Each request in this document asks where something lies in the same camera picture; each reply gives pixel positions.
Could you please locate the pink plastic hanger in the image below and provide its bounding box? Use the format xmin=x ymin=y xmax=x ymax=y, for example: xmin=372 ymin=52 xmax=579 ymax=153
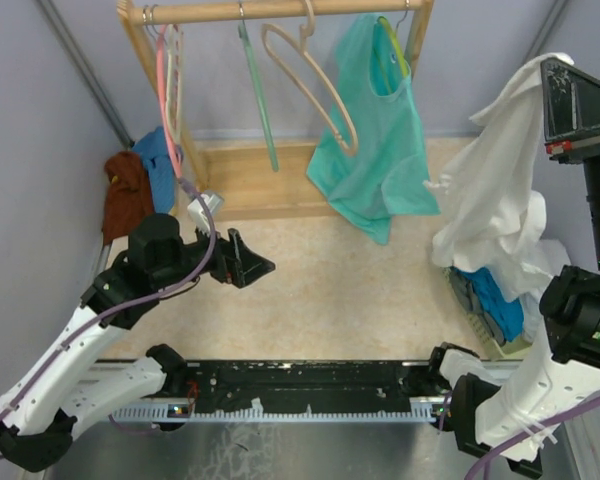
xmin=156 ymin=24 xmax=184 ymax=179

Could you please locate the green plastic hanger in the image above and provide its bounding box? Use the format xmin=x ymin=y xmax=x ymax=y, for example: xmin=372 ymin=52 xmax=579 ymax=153
xmin=238 ymin=0 xmax=279 ymax=173

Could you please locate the blue cloth in basket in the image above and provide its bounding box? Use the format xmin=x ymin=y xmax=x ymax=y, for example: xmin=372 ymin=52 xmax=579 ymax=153
xmin=451 ymin=267 xmax=524 ymax=342

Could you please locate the yellow-green hanger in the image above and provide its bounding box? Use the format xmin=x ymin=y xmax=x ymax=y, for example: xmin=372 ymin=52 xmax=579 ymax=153
xmin=378 ymin=16 xmax=411 ymax=78

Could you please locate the cream plastic hanger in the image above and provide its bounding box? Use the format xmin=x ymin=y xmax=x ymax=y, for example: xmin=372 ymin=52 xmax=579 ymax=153
xmin=165 ymin=24 xmax=184 ymax=144

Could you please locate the blue cloth by rack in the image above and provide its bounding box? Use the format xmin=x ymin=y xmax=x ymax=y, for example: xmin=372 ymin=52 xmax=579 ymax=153
xmin=131 ymin=126 xmax=176 ymax=213

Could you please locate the beige wooden hanger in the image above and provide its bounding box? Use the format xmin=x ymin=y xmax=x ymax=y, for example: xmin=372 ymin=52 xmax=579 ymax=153
xmin=260 ymin=0 xmax=359 ymax=159

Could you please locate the white t-shirt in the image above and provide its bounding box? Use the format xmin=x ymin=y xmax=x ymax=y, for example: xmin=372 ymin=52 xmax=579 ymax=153
xmin=425 ymin=53 xmax=574 ymax=301

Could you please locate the white cloth in basket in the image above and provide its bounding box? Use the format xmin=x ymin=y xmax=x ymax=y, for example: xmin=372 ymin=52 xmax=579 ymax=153
xmin=519 ymin=239 xmax=571 ymax=343

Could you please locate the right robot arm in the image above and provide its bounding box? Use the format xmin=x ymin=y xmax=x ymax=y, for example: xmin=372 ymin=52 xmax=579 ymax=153
xmin=426 ymin=58 xmax=600 ymax=479

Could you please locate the brown cloth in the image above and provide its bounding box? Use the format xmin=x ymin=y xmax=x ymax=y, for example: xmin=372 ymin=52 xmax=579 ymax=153
xmin=102 ymin=151 xmax=155 ymax=245

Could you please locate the wooden clothes rack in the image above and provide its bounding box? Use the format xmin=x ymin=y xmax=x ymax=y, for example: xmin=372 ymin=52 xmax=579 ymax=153
xmin=117 ymin=0 xmax=434 ymax=221

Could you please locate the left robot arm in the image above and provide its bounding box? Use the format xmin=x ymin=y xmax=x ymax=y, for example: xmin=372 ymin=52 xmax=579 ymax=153
xmin=0 ymin=214 xmax=275 ymax=473

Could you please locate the grey cloth in basket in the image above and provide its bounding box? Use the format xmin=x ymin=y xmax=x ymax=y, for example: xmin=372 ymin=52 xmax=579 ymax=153
xmin=448 ymin=269 xmax=505 ymax=347

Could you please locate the teal t-shirt on hanger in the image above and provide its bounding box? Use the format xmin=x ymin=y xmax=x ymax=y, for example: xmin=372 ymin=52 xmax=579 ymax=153
xmin=307 ymin=14 xmax=439 ymax=245

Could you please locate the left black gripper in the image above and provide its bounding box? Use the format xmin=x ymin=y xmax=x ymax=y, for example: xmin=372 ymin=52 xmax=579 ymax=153
xmin=153 ymin=217 xmax=275 ymax=290

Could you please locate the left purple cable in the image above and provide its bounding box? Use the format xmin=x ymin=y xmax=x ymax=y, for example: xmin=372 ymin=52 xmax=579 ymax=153
xmin=0 ymin=179 xmax=216 ymax=461

